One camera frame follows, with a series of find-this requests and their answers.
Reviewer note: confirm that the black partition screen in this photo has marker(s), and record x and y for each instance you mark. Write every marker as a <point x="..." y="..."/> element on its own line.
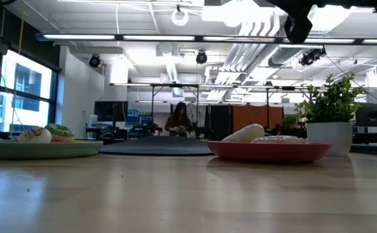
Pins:
<point x="220" y="119"/>

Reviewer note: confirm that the blue-grey plate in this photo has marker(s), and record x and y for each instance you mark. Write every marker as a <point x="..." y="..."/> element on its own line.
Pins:
<point x="39" y="150"/>

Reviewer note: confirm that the silver ventilation duct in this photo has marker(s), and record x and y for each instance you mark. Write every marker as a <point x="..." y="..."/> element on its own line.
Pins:
<point x="291" y="53"/>

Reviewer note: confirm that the large pink iced donut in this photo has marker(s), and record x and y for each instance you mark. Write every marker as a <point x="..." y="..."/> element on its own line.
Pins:
<point x="282" y="140"/>

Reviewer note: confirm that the small chocolate drizzle donut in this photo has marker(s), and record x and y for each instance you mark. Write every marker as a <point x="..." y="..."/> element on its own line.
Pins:
<point x="34" y="136"/>

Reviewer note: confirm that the black background rig frame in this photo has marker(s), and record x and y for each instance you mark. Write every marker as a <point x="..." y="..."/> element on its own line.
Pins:
<point x="175" y="85"/>

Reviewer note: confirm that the small green donut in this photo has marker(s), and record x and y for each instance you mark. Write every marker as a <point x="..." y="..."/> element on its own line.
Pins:
<point x="60" y="130"/>

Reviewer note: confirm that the pink plate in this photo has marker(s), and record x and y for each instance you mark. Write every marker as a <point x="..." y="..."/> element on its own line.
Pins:
<point x="269" y="153"/>

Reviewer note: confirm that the large white iced donut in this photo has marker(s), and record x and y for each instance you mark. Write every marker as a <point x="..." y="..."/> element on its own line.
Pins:
<point x="244" y="133"/>

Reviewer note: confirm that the black ceiling speaker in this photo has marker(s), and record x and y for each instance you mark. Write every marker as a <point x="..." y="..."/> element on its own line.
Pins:
<point x="94" y="61"/>
<point x="201" y="58"/>

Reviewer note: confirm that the small green background plant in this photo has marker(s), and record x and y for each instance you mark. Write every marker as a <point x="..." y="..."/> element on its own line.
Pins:
<point x="181" y="131"/>

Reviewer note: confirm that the orange partition screen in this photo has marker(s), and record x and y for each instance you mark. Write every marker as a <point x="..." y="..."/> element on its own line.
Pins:
<point x="256" y="116"/>

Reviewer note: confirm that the dark round woven placemat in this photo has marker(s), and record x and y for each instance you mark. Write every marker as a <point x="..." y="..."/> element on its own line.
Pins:
<point x="159" y="145"/>

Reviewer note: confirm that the large window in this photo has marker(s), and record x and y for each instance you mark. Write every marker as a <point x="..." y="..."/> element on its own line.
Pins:
<point x="23" y="97"/>

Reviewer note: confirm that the black computer monitor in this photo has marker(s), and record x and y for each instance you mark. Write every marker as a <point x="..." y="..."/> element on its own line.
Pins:
<point x="110" y="111"/>
<point x="369" y="115"/>

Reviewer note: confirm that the black ceiling spotlight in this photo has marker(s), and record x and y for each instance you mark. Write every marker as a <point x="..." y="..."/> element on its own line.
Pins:
<point x="311" y="57"/>

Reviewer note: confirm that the green plant in white pot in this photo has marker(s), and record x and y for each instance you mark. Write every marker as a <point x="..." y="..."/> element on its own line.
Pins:
<point x="328" y="136"/>

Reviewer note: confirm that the person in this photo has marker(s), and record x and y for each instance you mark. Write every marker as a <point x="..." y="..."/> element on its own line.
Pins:
<point x="178" y="119"/>

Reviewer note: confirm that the overhead light bar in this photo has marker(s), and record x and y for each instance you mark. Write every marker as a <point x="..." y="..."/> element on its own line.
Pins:
<point x="120" y="37"/>

